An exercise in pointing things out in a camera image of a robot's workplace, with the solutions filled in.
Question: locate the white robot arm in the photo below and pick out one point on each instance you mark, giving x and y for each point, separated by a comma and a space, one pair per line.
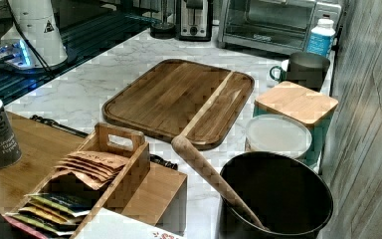
37, 40

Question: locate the wooden spatula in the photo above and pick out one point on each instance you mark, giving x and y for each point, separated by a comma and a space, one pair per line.
196, 160

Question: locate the wooden cutting board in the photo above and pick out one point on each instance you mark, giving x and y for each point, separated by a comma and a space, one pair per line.
179, 96

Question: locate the clear white-lidded plastic container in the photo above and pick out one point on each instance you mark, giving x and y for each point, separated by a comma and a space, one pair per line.
278, 134

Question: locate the teal canister with wooden lid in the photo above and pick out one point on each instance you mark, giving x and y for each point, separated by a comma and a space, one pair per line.
312, 109

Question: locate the black two-slot toaster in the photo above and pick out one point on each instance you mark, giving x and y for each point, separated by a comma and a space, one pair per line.
194, 20

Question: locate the brown paper tea packets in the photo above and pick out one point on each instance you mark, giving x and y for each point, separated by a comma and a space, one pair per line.
93, 168

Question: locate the black utensil holder pot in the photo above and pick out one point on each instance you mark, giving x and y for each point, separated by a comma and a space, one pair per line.
290, 199

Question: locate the dark grey metal cup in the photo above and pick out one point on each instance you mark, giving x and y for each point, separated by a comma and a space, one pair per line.
307, 69

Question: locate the silver toaster oven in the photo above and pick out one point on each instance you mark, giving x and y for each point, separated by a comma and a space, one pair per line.
279, 26

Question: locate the white blue-label bottle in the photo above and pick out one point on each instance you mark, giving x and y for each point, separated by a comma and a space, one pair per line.
321, 37

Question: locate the colourful tea bag packets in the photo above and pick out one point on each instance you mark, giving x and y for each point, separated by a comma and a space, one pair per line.
53, 214

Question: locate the white green-handled mug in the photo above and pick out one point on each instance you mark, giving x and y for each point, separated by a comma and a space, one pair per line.
279, 73

